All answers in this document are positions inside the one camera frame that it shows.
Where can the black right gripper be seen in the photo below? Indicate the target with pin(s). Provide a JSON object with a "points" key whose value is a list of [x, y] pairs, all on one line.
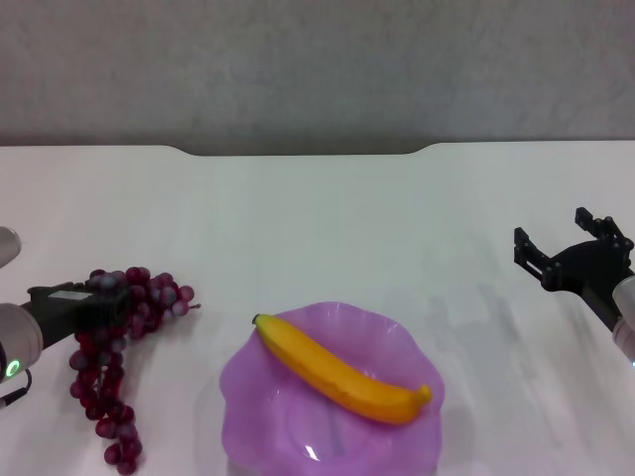
{"points": [[585, 268]]}

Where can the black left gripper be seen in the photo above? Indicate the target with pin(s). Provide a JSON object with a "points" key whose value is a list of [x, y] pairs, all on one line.
{"points": [[74, 310]]}

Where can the dark red grape bunch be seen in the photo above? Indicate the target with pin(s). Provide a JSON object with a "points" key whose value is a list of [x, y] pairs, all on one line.
{"points": [[106, 377]]}

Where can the yellow banana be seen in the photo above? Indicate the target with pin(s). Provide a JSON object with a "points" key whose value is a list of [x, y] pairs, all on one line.
{"points": [[337, 372]]}

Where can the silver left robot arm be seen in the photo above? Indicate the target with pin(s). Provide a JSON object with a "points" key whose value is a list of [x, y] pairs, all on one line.
{"points": [[17, 337]]}

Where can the purple wavy plastic plate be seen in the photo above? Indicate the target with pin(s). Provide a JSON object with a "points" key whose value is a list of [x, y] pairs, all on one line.
{"points": [[397, 347]]}

